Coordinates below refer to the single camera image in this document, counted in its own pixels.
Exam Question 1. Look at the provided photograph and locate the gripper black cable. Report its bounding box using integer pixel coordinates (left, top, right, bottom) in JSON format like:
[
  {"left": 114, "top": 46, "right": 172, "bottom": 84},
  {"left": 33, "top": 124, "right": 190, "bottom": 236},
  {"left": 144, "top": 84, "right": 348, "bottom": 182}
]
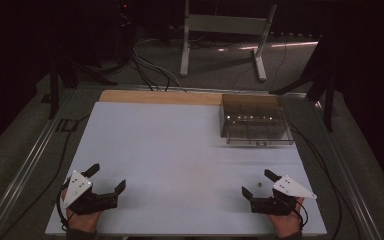
[
  {"left": 291, "top": 199, "right": 310, "bottom": 232},
  {"left": 56, "top": 180, "right": 73, "bottom": 232}
]

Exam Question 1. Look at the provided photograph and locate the person's right hand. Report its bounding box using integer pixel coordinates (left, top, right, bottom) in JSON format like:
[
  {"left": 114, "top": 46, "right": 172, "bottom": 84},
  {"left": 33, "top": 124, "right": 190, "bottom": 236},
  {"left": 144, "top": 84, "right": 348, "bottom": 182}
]
[{"left": 267, "top": 196, "right": 305, "bottom": 239}]

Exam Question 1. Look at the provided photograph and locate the clear plastic compartment box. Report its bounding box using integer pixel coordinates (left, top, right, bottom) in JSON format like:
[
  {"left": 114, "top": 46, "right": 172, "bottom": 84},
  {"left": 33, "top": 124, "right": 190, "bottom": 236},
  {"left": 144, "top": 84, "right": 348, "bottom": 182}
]
[{"left": 218, "top": 93, "right": 296, "bottom": 147}]

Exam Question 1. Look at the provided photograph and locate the dark equipment with red light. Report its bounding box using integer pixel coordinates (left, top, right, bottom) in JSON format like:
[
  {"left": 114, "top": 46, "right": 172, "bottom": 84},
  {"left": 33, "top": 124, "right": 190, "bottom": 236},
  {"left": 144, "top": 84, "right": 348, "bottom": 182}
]
[{"left": 112, "top": 0, "right": 138, "bottom": 66}]

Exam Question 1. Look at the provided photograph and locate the white metal stand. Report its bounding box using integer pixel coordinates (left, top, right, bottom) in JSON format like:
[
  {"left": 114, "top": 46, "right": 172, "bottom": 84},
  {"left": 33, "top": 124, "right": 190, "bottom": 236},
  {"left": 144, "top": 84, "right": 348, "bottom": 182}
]
[{"left": 179, "top": 0, "right": 278, "bottom": 83}]

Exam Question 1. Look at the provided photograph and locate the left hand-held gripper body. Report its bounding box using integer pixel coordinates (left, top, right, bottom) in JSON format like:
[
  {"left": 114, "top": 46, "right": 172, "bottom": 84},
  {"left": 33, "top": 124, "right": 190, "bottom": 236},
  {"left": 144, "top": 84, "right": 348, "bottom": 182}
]
[{"left": 62, "top": 170, "right": 120, "bottom": 216}]

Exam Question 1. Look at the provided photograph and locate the bundle of floor cables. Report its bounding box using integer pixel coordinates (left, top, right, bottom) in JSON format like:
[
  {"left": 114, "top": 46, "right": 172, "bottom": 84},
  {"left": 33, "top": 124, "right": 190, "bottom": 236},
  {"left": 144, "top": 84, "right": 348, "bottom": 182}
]
[{"left": 130, "top": 44, "right": 188, "bottom": 93}]

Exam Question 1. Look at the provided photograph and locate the person's left hand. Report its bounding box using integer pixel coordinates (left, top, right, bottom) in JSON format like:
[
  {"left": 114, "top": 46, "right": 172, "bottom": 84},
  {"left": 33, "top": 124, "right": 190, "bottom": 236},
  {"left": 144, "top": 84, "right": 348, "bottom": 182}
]
[{"left": 60, "top": 187, "right": 103, "bottom": 233}]

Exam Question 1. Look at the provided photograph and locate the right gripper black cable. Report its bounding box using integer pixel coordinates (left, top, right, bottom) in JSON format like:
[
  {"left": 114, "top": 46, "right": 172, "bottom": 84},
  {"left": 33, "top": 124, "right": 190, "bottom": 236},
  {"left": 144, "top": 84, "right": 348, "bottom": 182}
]
[{"left": 291, "top": 199, "right": 310, "bottom": 232}]

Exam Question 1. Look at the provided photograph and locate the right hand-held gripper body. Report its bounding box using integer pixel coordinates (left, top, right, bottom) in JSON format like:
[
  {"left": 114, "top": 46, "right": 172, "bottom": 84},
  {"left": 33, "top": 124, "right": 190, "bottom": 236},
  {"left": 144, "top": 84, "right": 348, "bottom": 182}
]
[{"left": 250, "top": 175, "right": 318, "bottom": 216}]

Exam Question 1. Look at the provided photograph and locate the aluminium floor rail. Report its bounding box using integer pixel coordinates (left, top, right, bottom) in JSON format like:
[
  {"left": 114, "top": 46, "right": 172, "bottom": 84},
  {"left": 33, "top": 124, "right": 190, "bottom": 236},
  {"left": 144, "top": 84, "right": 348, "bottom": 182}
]
[
  {"left": 308, "top": 96, "right": 384, "bottom": 240},
  {"left": 0, "top": 88, "right": 79, "bottom": 240}
]

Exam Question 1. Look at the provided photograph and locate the thin black floor cable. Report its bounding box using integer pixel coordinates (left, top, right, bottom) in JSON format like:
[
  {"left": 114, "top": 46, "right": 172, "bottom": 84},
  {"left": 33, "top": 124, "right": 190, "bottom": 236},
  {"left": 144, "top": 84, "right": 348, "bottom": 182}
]
[{"left": 230, "top": 39, "right": 289, "bottom": 94}]

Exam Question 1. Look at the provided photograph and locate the black tripod stand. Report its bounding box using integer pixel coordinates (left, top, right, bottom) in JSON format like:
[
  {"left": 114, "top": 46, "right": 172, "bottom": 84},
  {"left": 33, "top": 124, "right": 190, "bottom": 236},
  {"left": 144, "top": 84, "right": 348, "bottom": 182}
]
[
  {"left": 268, "top": 29, "right": 339, "bottom": 134},
  {"left": 47, "top": 46, "right": 118, "bottom": 120}
]

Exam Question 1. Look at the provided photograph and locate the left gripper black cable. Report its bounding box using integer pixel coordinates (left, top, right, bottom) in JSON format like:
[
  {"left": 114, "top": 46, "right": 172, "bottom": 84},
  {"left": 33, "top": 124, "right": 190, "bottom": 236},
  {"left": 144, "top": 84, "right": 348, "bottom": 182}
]
[{"left": 56, "top": 180, "right": 73, "bottom": 232}]

